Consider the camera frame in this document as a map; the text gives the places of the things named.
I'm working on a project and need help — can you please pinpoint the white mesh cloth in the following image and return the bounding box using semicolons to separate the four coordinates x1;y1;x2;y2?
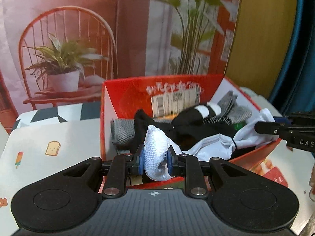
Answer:
144;109;277;181

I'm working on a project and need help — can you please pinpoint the printed room backdrop poster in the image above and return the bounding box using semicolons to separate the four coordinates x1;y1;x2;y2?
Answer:
0;0;243;128

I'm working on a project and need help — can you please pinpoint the person's right hand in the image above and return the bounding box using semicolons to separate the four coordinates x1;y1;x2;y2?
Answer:
309;164;315;202

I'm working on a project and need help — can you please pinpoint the blue curtain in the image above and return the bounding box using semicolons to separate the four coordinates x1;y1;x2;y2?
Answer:
269;0;314;114

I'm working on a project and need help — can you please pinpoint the black sock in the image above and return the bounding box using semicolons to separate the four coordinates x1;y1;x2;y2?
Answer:
129;107;236;153

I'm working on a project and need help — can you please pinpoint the red strawberry cardboard box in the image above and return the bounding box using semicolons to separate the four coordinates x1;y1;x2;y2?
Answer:
100;75;279;189

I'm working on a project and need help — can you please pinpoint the green object in box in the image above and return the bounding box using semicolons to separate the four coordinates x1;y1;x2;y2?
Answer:
233;122;247;131

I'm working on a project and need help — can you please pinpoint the white shipping label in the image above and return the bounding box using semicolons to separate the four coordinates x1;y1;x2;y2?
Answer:
151;86;201;117

